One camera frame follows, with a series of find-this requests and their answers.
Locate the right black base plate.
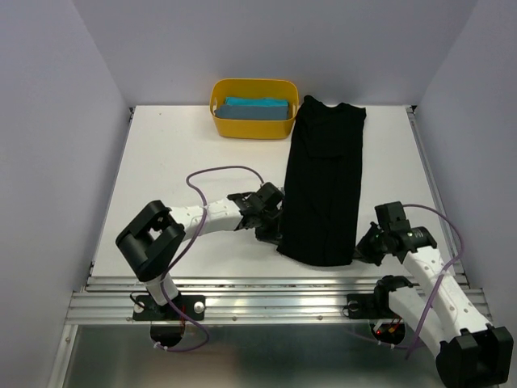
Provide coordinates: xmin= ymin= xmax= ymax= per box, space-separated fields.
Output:
xmin=343 ymin=289 xmax=422 ymax=319

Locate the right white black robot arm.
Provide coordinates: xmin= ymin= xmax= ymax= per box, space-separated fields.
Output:
xmin=344 ymin=202 xmax=514 ymax=387

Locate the black t shirt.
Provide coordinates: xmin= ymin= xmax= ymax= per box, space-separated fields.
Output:
xmin=277 ymin=95 xmax=367 ymax=267

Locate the grey blue folded t shirt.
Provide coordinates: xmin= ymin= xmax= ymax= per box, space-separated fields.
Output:
xmin=215 ymin=104 xmax=290 ymax=120

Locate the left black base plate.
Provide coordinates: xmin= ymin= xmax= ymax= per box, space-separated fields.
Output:
xmin=130 ymin=294 xmax=206 ymax=322

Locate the right aluminium side rail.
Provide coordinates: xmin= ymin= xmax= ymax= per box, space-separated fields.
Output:
xmin=406 ymin=104 xmax=469 ymax=288

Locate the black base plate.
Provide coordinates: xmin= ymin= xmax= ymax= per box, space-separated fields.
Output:
xmin=130 ymin=294 xmax=206 ymax=322
xmin=343 ymin=289 xmax=422 ymax=319

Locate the yellow plastic basket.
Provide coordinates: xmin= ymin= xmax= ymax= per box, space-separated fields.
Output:
xmin=209 ymin=78 xmax=300 ymax=140

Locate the teal folded t shirt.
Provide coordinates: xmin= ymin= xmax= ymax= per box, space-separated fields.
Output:
xmin=225 ymin=96 xmax=289 ymax=108

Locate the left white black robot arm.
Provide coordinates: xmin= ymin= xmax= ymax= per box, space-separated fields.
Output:
xmin=116 ymin=183 xmax=284 ymax=318

